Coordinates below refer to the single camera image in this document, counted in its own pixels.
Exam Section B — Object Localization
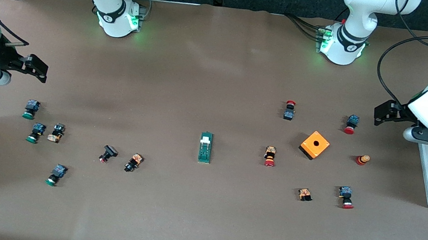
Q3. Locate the green load switch white handle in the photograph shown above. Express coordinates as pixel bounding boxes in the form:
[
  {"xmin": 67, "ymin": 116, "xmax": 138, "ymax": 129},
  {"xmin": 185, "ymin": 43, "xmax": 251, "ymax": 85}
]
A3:
[{"xmin": 196, "ymin": 131, "xmax": 215, "ymax": 164}]

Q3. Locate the red push button blue body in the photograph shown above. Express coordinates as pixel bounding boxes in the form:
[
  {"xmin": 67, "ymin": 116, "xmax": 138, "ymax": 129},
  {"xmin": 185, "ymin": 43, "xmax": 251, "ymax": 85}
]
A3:
[
  {"xmin": 336, "ymin": 185, "xmax": 357, "ymax": 211},
  {"xmin": 343, "ymin": 114, "xmax": 361, "ymax": 136}
]

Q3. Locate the green push button blue body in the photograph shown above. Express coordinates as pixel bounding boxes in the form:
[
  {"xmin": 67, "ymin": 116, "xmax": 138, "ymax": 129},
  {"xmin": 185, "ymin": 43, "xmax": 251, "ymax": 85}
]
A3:
[
  {"xmin": 25, "ymin": 121, "xmax": 47, "ymax": 145},
  {"xmin": 22, "ymin": 99, "xmax": 42, "ymax": 121},
  {"xmin": 45, "ymin": 162, "xmax": 69, "ymax": 189}
]

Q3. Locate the red orange stacked button head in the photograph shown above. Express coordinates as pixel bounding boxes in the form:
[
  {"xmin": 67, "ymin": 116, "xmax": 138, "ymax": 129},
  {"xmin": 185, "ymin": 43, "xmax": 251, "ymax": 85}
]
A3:
[{"xmin": 354, "ymin": 153, "xmax": 372, "ymax": 167}]

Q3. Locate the black beige contact block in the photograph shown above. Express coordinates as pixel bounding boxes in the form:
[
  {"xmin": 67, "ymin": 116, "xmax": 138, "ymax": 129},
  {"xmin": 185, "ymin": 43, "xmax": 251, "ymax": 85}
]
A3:
[{"xmin": 46, "ymin": 121, "xmax": 66, "ymax": 145}]

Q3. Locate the red push button black body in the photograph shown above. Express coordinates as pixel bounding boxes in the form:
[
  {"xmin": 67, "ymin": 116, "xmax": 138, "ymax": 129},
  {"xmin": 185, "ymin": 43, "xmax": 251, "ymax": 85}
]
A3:
[{"xmin": 283, "ymin": 100, "xmax": 298, "ymax": 122}]

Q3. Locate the black square push button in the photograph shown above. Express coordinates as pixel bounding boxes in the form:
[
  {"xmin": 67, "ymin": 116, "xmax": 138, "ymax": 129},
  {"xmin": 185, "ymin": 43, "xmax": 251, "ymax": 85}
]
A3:
[{"xmin": 98, "ymin": 144, "xmax": 120, "ymax": 165}]

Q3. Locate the orange black contact block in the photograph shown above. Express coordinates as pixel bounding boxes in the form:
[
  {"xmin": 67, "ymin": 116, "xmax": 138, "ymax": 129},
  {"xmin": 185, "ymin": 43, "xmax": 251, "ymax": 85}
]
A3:
[{"xmin": 297, "ymin": 187, "xmax": 314, "ymax": 203}]

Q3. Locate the red push button orange body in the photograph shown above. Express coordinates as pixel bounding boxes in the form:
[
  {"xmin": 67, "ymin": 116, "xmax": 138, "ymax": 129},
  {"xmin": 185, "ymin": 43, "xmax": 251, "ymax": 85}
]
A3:
[{"xmin": 262, "ymin": 145, "xmax": 278, "ymax": 168}]

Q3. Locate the black push button orange body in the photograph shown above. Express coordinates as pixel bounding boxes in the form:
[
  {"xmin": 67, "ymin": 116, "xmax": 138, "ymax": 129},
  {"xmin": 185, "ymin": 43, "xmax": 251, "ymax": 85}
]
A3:
[{"xmin": 123, "ymin": 151, "xmax": 145, "ymax": 175}]

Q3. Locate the brown paper table cover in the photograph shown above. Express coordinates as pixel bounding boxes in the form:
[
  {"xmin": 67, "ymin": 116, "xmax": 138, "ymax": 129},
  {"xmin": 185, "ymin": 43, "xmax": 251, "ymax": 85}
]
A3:
[{"xmin": 0, "ymin": 0, "xmax": 428, "ymax": 240}]

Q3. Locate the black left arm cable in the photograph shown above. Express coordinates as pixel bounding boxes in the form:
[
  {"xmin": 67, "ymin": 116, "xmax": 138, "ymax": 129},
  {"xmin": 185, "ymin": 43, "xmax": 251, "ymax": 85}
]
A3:
[{"xmin": 372, "ymin": 0, "xmax": 428, "ymax": 111}]

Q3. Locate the orange button enclosure box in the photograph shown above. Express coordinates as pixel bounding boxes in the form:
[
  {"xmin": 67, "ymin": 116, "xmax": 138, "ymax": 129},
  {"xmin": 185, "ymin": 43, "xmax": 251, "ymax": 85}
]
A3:
[{"xmin": 297, "ymin": 128, "xmax": 332, "ymax": 163}]

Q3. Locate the black left base cable bundle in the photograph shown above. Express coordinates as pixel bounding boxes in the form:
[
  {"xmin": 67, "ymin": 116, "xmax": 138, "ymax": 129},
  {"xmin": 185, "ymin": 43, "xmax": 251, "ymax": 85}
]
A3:
[{"xmin": 282, "ymin": 13, "xmax": 327, "ymax": 43}]

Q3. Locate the black base cable bundle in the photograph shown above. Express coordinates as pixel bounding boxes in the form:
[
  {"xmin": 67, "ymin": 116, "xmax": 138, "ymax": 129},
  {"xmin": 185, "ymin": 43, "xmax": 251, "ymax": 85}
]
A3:
[
  {"xmin": 282, "ymin": 13, "xmax": 327, "ymax": 43},
  {"xmin": 119, "ymin": 0, "xmax": 153, "ymax": 22}
]

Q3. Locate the black right base cable bundle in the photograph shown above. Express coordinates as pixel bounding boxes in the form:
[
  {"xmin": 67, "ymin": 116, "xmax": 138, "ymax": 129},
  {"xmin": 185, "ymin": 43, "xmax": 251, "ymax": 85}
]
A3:
[{"xmin": 119, "ymin": 0, "xmax": 153, "ymax": 22}]

